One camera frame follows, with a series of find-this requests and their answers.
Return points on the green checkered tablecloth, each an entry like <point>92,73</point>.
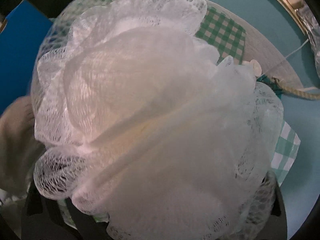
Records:
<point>231,35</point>

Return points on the silver foil cover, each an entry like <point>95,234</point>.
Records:
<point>313,31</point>

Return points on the blue cardboard box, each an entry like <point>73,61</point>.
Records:
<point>21,38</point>

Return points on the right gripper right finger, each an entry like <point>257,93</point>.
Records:
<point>276,225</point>

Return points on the wooden window sill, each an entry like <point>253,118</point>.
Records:
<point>285,2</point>

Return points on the white mesh bath loofah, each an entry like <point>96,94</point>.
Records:
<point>147,128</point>

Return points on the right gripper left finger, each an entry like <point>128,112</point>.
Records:
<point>41,219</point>

